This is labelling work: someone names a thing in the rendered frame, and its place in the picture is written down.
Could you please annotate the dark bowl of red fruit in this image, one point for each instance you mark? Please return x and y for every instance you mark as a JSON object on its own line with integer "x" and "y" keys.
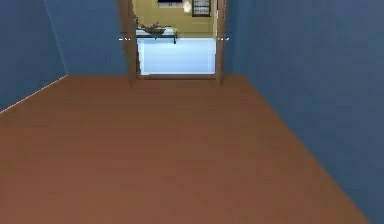
{"x": 155, "y": 28}

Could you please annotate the round white lamp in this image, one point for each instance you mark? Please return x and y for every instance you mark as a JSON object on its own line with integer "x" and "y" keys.
{"x": 187, "y": 6}

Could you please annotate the black television set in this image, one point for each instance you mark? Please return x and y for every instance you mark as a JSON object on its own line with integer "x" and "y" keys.
{"x": 170, "y": 2}

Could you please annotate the brown wooden door frame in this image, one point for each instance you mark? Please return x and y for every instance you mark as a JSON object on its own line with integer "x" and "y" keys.
{"x": 131, "y": 50}

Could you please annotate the dark framed wall picture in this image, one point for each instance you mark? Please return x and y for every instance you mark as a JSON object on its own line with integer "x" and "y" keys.
{"x": 201, "y": 7}

